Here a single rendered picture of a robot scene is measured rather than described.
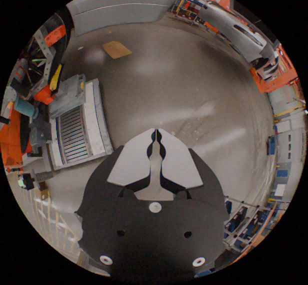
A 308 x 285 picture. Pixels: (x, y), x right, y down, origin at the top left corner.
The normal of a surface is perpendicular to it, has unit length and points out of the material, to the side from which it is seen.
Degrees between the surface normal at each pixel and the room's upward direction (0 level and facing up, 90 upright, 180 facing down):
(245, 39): 89
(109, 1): 90
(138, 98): 0
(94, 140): 0
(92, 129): 0
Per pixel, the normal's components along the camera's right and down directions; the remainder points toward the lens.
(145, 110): 0.22, -0.16
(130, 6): 0.33, 0.94
